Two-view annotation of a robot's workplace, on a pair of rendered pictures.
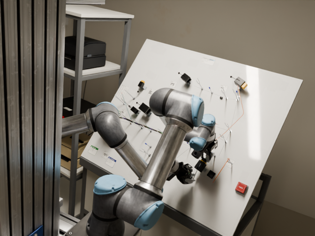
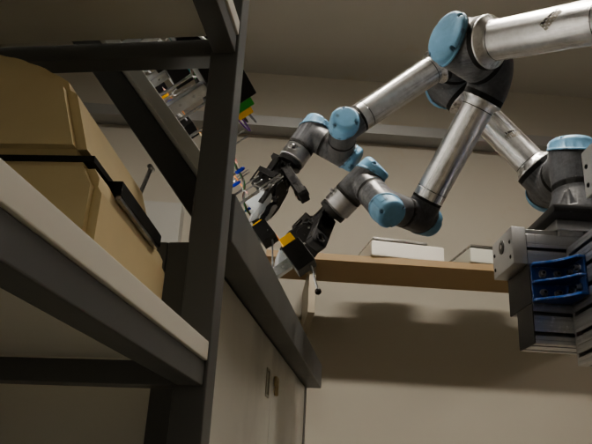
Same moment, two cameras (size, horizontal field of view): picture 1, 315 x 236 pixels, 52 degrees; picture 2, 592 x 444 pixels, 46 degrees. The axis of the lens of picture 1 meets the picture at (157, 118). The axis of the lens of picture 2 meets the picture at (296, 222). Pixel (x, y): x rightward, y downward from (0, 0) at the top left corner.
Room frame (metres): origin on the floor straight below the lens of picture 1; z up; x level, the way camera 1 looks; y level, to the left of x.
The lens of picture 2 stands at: (2.26, 1.26, 0.52)
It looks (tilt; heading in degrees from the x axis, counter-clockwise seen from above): 22 degrees up; 246
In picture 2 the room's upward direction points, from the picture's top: 3 degrees clockwise
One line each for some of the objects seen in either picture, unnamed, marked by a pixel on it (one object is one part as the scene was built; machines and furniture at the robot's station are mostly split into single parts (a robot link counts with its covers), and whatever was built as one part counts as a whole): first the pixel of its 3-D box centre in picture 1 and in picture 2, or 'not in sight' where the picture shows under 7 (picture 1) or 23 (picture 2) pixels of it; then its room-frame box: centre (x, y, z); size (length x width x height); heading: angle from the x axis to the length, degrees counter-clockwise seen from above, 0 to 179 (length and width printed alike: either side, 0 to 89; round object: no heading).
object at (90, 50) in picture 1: (80, 52); not in sight; (2.29, 0.62, 1.56); 0.30 x 0.23 x 0.19; 149
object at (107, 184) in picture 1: (110, 195); (572, 163); (1.00, 0.13, 1.33); 0.13 x 0.12 x 0.14; 65
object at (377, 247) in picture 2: not in sight; (396, 260); (0.61, -1.29, 1.55); 0.37 x 0.35 x 0.09; 158
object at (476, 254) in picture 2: not in sight; (490, 266); (0.20, -1.13, 1.55); 0.36 x 0.34 x 0.09; 158
